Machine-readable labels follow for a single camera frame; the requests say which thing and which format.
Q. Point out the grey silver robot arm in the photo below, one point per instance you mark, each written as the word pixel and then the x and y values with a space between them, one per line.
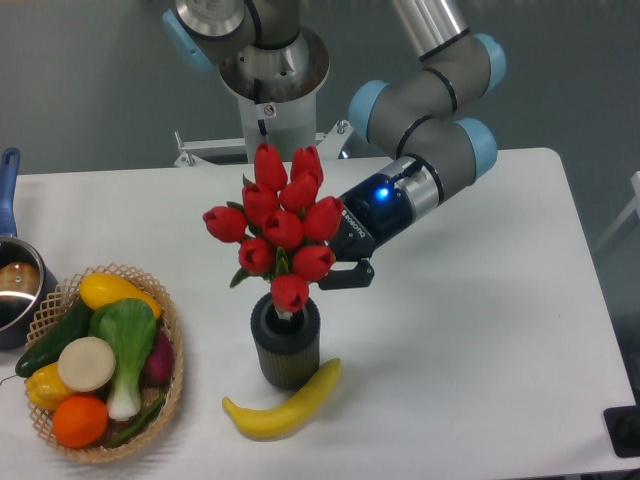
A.
pixel 274 66

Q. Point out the orange fruit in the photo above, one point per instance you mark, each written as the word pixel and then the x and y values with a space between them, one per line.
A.
pixel 80 420

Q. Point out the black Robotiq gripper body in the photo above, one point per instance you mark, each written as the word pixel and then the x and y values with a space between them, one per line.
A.
pixel 375 211

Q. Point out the yellow bell pepper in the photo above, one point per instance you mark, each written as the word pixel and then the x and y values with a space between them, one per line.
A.
pixel 45 388

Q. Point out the yellow banana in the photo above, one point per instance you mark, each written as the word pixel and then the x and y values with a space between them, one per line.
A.
pixel 283 419

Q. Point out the blue saucepan with lid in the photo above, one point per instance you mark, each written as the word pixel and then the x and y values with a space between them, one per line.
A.
pixel 25 278

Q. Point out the black device at table edge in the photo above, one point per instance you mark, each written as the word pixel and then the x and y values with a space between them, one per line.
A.
pixel 623 429

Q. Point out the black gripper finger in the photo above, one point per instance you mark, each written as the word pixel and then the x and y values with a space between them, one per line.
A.
pixel 348 275

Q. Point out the yellow squash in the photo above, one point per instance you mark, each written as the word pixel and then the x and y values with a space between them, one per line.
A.
pixel 100 289

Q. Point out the dark grey ribbed vase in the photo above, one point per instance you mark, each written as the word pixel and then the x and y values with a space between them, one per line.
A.
pixel 288 350

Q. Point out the green cucumber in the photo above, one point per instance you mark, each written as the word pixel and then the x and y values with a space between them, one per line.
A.
pixel 73 325

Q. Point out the green bok choy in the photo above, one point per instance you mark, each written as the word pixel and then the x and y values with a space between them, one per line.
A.
pixel 128 326

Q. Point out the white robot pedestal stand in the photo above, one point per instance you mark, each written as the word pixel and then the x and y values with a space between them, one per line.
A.
pixel 286 125

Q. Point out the purple sweet potato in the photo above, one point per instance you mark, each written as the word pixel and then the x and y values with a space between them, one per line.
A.
pixel 159 364

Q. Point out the red tulip bouquet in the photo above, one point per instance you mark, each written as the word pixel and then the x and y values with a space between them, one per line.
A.
pixel 282 227

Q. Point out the green chili pepper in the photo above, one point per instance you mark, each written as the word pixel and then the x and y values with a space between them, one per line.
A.
pixel 145 417

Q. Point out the woven wicker basket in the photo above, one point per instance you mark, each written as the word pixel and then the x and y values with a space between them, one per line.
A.
pixel 53 308

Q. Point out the beige round disc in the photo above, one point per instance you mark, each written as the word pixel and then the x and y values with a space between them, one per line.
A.
pixel 86 364

